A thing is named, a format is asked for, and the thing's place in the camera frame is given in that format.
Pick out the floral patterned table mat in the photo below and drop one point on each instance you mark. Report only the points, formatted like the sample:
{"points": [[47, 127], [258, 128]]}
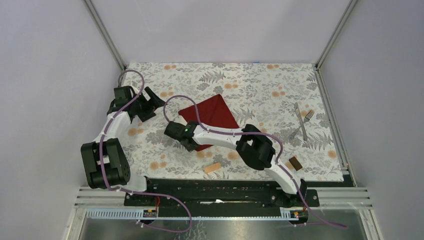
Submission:
{"points": [[260, 94]]}

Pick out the dark brown block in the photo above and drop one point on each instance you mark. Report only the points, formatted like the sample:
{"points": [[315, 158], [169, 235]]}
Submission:
{"points": [[294, 162]]}

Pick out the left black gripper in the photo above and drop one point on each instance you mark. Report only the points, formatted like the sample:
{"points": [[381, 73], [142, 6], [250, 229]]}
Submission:
{"points": [[154, 103]]}

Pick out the silver fork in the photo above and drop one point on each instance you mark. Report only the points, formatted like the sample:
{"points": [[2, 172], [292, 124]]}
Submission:
{"points": [[306, 119]]}

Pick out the dark red cloth napkin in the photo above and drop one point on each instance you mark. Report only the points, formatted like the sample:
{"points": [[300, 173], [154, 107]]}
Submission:
{"points": [[213, 112]]}

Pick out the silver table knife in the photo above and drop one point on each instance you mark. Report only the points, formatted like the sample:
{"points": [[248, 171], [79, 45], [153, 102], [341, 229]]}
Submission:
{"points": [[301, 120]]}

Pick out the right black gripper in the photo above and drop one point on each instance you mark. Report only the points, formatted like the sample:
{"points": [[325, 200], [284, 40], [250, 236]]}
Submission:
{"points": [[191, 148]]}

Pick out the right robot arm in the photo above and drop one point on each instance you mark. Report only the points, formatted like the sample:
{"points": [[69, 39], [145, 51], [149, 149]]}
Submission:
{"points": [[255, 149]]}

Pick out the light wooden block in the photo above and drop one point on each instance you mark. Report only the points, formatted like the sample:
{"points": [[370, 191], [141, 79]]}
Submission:
{"points": [[212, 168]]}

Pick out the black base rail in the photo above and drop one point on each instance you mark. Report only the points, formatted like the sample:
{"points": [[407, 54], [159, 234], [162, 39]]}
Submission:
{"points": [[220, 198]]}

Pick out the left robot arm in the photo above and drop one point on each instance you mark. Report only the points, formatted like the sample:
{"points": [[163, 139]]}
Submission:
{"points": [[105, 163]]}

